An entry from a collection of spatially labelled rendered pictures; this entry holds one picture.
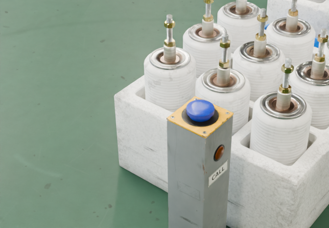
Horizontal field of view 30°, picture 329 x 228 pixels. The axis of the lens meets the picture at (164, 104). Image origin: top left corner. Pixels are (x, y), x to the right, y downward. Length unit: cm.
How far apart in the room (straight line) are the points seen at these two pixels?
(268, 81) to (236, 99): 12
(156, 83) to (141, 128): 10
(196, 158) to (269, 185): 18
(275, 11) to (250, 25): 28
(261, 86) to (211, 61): 12
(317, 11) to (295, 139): 54
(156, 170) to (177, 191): 24
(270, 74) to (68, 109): 52
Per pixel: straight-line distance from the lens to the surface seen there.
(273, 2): 153
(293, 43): 121
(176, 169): 92
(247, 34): 127
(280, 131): 100
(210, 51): 118
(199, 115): 86
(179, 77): 110
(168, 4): 187
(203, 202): 93
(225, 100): 104
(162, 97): 112
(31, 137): 138
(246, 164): 102
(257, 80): 113
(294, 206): 103
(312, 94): 108
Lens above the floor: 85
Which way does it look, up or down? 36 degrees down
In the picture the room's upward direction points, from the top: 1 degrees counter-clockwise
